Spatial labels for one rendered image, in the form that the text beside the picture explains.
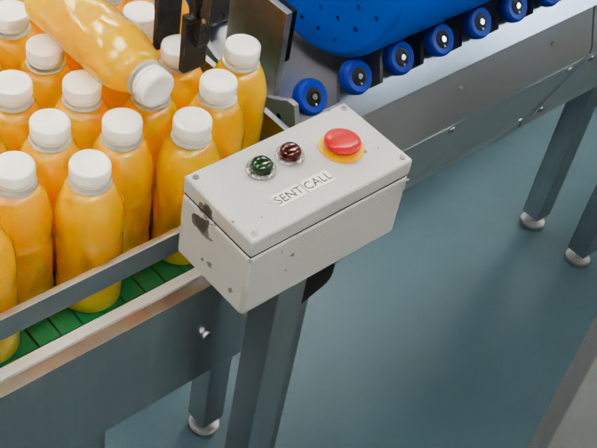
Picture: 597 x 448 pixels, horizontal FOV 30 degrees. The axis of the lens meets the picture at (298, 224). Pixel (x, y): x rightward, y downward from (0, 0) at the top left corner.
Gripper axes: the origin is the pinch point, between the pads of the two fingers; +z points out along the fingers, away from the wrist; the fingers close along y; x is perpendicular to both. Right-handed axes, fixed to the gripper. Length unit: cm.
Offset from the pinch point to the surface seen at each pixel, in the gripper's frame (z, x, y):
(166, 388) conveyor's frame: 35.1, 11.4, -16.4
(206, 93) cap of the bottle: 2.5, 1.9, -7.2
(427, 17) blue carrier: 5.2, -31.6, -7.1
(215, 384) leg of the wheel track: 94, -23, 11
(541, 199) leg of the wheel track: 100, -120, 13
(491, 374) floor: 110, -80, -11
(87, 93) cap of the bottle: 1.9, 12.5, -1.8
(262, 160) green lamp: -1.1, 6.3, -20.8
